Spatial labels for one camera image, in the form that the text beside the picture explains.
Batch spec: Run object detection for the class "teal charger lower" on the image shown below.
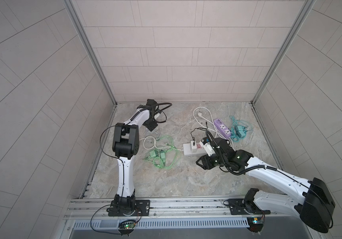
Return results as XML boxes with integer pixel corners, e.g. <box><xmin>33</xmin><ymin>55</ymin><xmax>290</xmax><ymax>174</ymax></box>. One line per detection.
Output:
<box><xmin>235</xmin><ymin>130</ymin><xmax>246</xmax><ymax>138</ymax></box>

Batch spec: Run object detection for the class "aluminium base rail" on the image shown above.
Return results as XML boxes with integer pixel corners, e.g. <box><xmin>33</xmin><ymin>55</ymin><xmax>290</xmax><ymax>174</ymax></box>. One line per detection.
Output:
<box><xmin>64</xmin><ymin>191</ymin><xmax>301</xmax><ymax>220</ymax></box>

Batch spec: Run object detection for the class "light green cable bundle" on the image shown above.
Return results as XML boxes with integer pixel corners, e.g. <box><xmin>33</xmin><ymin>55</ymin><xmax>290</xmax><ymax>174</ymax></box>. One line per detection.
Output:
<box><xmin>143</xmin><ymin>134</ymin><xmax>184</xmax><ymax>171</ymax></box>

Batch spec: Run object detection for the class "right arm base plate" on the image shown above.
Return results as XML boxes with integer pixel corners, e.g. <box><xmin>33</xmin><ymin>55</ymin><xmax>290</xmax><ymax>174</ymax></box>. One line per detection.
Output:
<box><xmin>223</xmin><ymin>199</ymin><xmax>271</xmax><ymax>215</ymax></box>

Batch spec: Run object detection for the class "thick white power cord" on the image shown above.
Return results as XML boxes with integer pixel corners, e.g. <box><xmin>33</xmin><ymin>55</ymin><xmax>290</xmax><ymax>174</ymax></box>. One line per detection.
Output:
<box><xmin>141</xmin><ymin>135</ymin><xmax>172</xmax><ymax>150</ymax></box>

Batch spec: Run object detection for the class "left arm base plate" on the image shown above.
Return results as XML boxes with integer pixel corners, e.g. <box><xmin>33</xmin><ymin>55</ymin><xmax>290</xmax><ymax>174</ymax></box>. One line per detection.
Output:
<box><xmin>106</xmin><ymin>200</ymin><xmax>150</xmax><ymax>217</ymax></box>

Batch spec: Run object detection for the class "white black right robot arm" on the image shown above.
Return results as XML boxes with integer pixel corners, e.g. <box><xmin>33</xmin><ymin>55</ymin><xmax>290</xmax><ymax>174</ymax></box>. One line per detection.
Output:
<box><xmin>196</xmin><ymin>135</ymin><xmax>335</xmax><ymax>234</ymax></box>

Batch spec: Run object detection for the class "left circuit board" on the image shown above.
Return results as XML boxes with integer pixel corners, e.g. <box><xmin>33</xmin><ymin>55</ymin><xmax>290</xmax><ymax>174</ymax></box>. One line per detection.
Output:
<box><xmin>118</xmin><ymin>220</ymin><xmax>137</xmax><ymax>230</ymax></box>

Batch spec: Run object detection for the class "circuit board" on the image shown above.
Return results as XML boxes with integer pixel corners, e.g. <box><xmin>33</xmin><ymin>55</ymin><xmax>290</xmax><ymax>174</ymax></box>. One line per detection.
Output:
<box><xmin>247</xmin><ymin>217</ymin><xmax>264</xmax><ymax>233</ymax></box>
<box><xmin>118</xmin><ymin>220</ymin><xmax>137</xmax><ymax>230</ymax></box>

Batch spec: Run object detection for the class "white multicolour power strip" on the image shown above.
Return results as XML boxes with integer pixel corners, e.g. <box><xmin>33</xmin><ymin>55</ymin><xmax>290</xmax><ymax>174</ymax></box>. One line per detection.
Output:
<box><xmin>183</xmin><ymin>141</ymin><xmax>206</xmax><ymax>156</ymax></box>

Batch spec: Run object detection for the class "white cube charger black plug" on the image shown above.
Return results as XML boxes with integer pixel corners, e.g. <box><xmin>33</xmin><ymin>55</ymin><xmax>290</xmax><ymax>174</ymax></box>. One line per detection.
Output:
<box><xmin>191</xmin><ymin>140</ymin><xmax>197</xmax><ymax>151</ymax></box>

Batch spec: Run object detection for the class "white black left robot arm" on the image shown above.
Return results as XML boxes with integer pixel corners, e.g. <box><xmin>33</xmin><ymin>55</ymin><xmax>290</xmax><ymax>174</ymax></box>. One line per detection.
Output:
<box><xmin>109</xmin><ymin>99</ymin><xmax>172</xmax><ymax>216</ymax></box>

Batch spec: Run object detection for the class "teal charger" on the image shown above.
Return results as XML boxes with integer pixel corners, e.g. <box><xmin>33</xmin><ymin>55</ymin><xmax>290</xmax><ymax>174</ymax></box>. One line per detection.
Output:
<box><xmin>235</xmin><ymin>130</ymin><xmax>246</xmax><ymax>138</ymax></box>
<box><xmin>234</xmin><ymin>125</ymin><xmax>246</xmax><ymax>132</ymax></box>

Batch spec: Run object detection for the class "teal cable bundle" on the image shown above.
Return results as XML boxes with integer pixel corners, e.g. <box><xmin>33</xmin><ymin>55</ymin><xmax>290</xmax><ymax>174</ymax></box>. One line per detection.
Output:
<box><xmin>228</xmin><ymin>115</ymin><xmax>254</xmax><ymax>143</ymax></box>

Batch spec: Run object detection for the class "thin black cable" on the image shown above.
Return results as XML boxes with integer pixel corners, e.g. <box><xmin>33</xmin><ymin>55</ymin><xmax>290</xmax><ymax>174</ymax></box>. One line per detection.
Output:
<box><xmin>190</xmin><ymin>120</ymin><xmax>209</xmax><ymax>144</ymax></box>

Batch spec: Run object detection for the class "right circuit board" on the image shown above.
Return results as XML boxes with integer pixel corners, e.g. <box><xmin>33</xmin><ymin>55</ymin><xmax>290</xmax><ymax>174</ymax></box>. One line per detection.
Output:
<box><xmin>247</xmin><ymin>217</ymin><xmax>264</xmax><ymax>233</ymax></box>

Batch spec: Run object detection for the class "purple power strip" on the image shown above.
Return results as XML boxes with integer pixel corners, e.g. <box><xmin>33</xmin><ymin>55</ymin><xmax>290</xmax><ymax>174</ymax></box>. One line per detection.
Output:
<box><xmin>214</xmin><ymin>119</ymin><xmax>231</xmax><ymax>139</ymax></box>

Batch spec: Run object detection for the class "teal charger upper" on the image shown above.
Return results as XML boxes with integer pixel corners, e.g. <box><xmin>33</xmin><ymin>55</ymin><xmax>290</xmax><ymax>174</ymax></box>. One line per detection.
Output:
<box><xmin>234</xmin><ymin>125</ymin><xmax>246</xmax><ymax>132</ymax></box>

